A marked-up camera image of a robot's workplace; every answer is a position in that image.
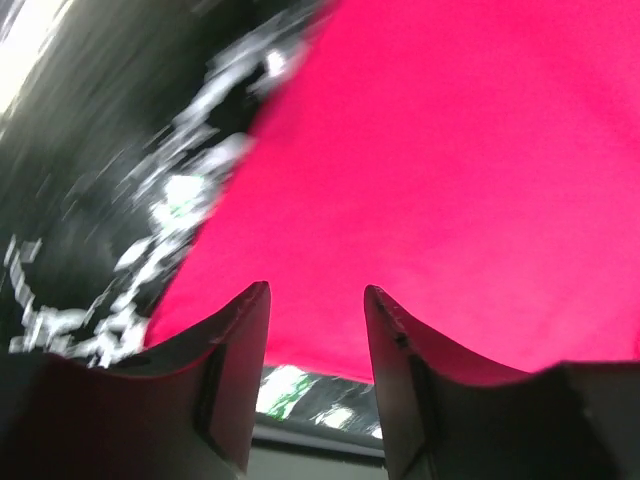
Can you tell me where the bright pink t-shirt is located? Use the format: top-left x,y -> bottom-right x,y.
146,1 -> 639,381

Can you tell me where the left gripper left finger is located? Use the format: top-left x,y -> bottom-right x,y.
1,282 -> 271,479

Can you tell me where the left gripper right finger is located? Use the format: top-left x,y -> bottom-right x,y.
364,286 -> 639,479

